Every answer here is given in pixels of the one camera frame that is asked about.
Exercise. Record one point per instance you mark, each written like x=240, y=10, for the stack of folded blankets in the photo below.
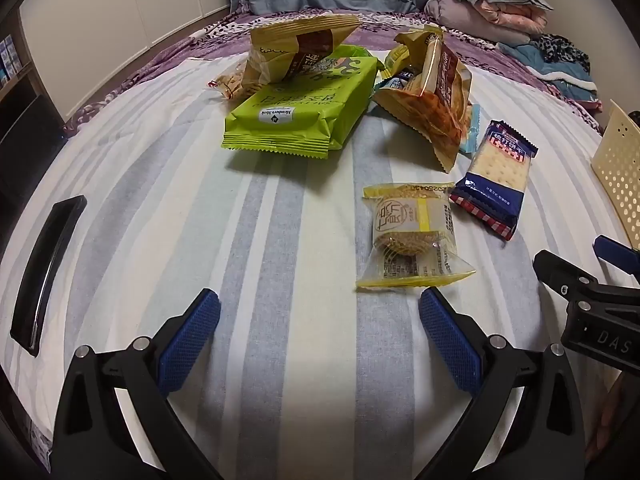
x=452, y=5

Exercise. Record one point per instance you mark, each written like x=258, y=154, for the dark blue cracker packet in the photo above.
x=495, y=175

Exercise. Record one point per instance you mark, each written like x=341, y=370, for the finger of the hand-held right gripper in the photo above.
x=612, y=251
x=555, y=270

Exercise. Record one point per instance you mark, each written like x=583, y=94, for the clear yellow cake packet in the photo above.
x=410, y=235

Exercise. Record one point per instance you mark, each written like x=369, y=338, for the black phone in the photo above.
x=45, y=275

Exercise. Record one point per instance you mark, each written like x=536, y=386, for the leopard print cloth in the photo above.
x=562, y=50

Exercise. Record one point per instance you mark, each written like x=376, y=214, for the purple floral bed sheet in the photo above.
x=175, y=55

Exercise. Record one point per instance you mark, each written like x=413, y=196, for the dark wooden shelf unit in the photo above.
x=20, y=105

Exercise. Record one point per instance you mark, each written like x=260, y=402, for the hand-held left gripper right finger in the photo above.
x=450, y=340

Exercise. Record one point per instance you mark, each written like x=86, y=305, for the gold brown snack bag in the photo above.
x=300, y=40
x=435, y=105

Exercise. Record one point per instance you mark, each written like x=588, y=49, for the pink floral quilt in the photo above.
x=505, y=16

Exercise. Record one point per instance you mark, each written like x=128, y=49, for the blue fleece garment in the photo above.
x=560, y=77

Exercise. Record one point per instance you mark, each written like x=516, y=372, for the cream perforated plastic basket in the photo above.
x=620, y=170

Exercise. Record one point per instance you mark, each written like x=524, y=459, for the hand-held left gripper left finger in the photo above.
x=192, y=340

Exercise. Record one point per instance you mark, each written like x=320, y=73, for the white wardrobe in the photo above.
x=125, y=10

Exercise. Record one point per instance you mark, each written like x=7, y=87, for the person's right hand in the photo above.
x=615, y=420

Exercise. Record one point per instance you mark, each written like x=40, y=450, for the large lime green snack pack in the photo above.
x=300, y=110

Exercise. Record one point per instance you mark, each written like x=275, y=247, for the clear cookie bag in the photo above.
x=232, y=82

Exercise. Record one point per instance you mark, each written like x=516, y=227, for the row of small blue boxes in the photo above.
x=7, y=57

